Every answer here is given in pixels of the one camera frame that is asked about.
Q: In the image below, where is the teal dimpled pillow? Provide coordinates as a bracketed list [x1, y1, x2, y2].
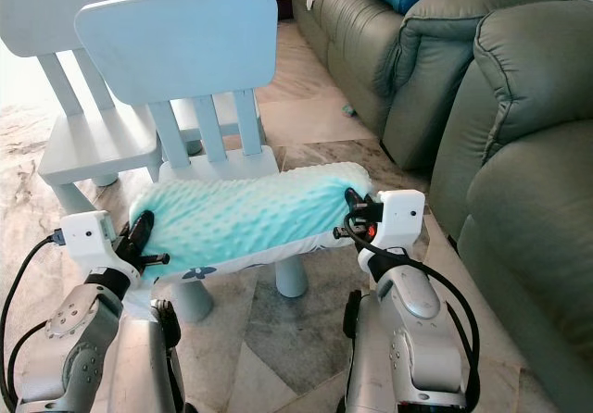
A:
[125, 161, 376, 319]

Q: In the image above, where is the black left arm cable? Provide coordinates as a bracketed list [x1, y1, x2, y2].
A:
[0, 235, 66, 413]

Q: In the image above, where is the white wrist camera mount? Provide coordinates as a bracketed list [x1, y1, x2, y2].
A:
[61, 211, 121, 282]
[361, 189, 425, 270]

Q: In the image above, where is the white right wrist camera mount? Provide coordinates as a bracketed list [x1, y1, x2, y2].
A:
[361, 189, 425, 270]

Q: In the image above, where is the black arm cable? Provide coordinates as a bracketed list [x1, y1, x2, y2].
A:
[0, 235, 66, 413]
[371, 246, 483, 409]

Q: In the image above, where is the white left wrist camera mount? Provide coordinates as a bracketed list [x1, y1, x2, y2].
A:
[61, 211, 121, 282]

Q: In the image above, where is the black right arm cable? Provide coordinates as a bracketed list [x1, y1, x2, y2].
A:
[371, 246, 483, 409]

